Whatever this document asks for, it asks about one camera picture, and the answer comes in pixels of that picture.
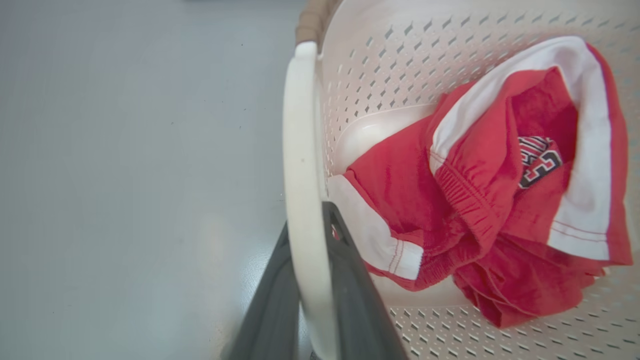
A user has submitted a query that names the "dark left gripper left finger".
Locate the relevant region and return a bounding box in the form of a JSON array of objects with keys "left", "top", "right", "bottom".
[{"left": 222, "top": 222, "right": 302, "bottom": 360}]

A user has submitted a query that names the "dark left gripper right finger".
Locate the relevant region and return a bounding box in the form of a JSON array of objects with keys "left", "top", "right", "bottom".
[{"left": 322, "top": 201, "right": 410, "bottom": 360}]

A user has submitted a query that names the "white perforated laundry basket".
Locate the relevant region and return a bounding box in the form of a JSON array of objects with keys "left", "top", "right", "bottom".
[{"left": 281, "top": 0, "right": 640, "bottom": 360}]

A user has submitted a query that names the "red and white sports garment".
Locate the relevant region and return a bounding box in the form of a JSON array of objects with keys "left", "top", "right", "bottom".
[{"left": 327, "top": 36, "right": 634, "bottom": 330}]

